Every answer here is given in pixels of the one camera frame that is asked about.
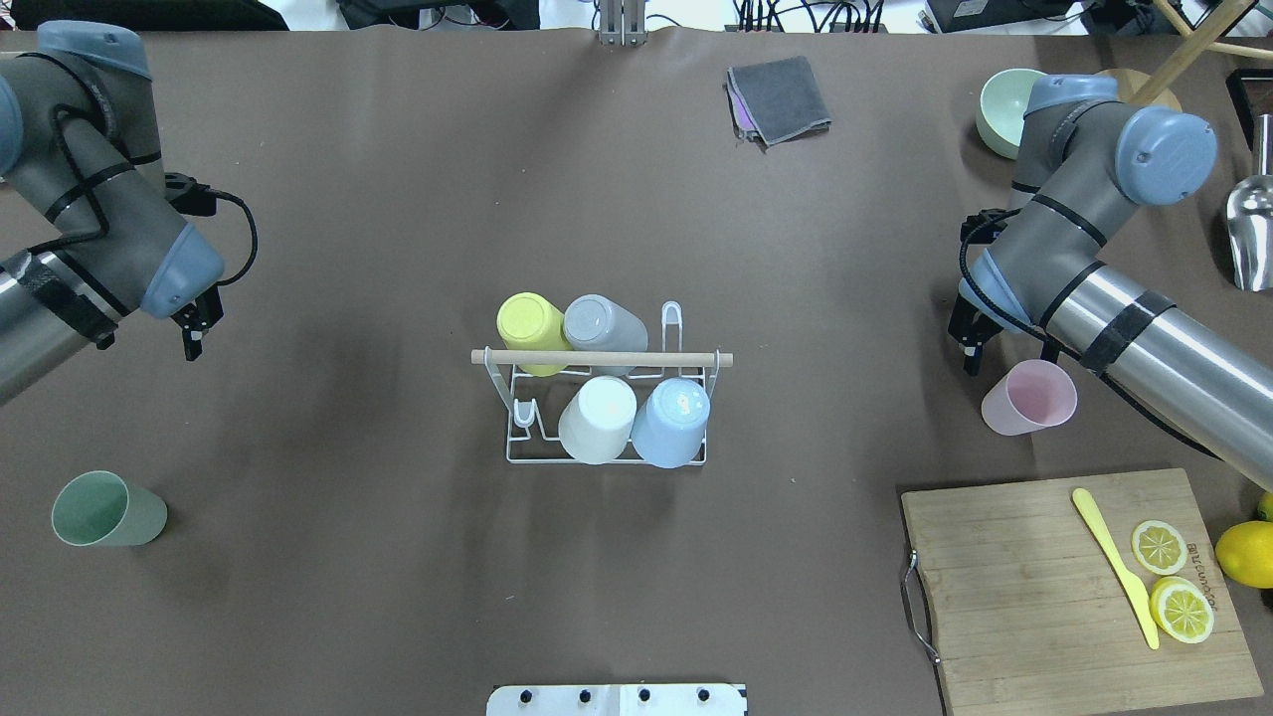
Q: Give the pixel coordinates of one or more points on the wooden cutting board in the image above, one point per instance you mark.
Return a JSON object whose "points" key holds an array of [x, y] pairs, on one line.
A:
{"points": [[1028, 618]]}

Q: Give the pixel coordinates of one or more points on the white wire cup holder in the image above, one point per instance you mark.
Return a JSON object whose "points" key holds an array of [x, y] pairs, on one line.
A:
{"points": [[535, 387]]}

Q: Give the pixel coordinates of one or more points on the yellow plastic knife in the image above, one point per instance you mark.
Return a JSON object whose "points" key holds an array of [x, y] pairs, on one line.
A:
{"points": [[1132, 585]]}

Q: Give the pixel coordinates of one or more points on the folded grey cloth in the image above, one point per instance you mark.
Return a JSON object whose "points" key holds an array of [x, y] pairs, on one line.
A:
{"points": [[776, 101]]}

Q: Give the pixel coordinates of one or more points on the pink plastic cup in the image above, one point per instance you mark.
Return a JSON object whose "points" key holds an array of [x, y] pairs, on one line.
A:
{"points": [[1032, 396]]}

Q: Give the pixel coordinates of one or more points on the mint green bowl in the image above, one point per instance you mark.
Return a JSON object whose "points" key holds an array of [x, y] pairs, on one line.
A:
{"points": [[1003, 100]]}

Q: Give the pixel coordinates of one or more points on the light blue plastic cup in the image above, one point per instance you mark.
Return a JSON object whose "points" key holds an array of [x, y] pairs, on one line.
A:
{"points": [[670, 426]]}

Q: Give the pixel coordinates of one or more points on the wooden mug tree stand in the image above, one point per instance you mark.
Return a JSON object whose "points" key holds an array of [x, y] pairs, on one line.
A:
{"points": [[1139, 88]]}

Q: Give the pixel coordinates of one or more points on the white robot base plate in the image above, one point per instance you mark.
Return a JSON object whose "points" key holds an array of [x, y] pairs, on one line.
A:
{"points": [[692, 698]]}

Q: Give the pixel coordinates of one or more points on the lemon slice upper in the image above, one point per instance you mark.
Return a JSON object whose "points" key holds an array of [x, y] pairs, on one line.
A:
{"points": [[1159, 547]]}

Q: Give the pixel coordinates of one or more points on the grey plastic cup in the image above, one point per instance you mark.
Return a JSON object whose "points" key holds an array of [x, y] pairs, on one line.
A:
{"points": [[593, 323]]}

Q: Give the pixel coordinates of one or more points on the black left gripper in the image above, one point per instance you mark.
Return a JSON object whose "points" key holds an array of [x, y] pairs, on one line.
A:
{"points": [[194, 323]]}

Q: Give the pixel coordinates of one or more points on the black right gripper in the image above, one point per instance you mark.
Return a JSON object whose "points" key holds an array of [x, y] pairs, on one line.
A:
{"points": [[967, 333]]}

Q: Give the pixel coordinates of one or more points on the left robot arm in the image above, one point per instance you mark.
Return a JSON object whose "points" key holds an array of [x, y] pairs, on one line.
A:
{"points": [[81, 145]]}

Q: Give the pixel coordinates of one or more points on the metal scoop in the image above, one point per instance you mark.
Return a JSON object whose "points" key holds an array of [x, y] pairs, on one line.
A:
{"points": [[1248, 215]]}

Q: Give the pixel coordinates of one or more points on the green plastic cup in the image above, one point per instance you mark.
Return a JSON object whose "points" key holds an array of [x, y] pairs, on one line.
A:
{"points": [[100, 509]]}

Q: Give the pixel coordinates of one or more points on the white plastic cup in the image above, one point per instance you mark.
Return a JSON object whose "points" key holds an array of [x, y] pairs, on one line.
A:
{"points": [[596, 425]]}

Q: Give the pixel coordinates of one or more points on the whole yellow lemon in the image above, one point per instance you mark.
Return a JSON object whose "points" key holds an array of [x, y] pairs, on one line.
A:
{"points": [[1244, 553]]}

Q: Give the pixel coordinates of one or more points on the yellow plastic cup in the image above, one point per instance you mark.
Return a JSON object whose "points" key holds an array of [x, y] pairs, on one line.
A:
{"points": [[526, 321]]}

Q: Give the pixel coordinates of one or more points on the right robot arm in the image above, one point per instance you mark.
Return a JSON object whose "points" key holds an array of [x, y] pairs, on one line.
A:
{"points": [[1087, 164]]}

